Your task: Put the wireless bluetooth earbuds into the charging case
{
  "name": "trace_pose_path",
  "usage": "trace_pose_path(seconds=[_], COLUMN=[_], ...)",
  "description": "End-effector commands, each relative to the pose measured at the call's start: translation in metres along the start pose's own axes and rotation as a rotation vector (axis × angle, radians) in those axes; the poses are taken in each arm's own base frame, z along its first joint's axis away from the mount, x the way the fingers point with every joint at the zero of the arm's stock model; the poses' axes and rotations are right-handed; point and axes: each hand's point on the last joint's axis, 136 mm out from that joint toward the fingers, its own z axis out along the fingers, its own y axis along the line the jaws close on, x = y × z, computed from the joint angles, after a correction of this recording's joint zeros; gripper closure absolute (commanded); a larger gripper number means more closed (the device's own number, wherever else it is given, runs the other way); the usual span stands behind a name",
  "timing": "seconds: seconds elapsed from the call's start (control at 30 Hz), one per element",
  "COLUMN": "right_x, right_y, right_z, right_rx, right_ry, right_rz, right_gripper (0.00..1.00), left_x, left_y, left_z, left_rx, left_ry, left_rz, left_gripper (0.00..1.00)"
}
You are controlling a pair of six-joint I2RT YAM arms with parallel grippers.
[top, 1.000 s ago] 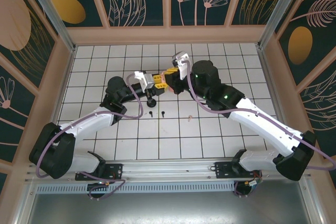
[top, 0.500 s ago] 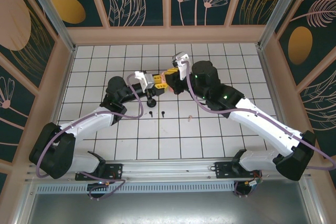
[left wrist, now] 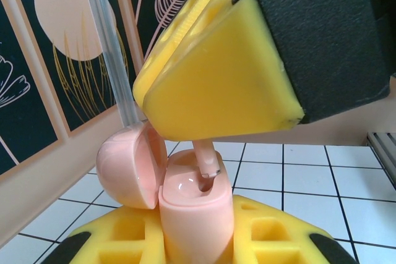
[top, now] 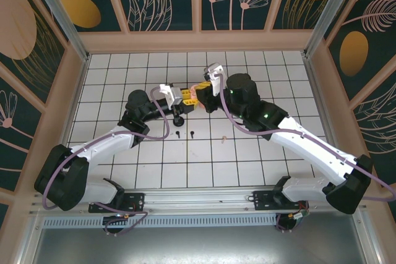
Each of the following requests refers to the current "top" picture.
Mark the black earbud charging case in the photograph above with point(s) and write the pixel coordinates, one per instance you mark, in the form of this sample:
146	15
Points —
179	122

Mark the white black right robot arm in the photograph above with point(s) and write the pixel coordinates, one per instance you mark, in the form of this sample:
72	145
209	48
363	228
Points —
309	149

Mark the aluminium corner post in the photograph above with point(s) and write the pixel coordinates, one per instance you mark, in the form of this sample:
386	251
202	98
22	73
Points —
63	19
327	13

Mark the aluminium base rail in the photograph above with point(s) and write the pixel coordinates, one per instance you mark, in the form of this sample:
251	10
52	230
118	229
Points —
198	199

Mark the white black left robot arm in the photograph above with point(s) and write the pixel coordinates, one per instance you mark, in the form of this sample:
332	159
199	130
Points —
105	146

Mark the grey metal panel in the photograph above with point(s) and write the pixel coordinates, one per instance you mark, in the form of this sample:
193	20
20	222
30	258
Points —
198	248

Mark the pale pink earbud charging case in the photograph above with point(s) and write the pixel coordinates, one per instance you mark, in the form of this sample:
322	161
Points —
194	89

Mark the aluminium table side rail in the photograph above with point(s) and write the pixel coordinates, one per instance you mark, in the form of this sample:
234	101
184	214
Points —
320	106
29	245

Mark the base electronics board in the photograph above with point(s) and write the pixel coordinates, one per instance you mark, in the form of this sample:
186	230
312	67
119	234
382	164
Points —
298	216

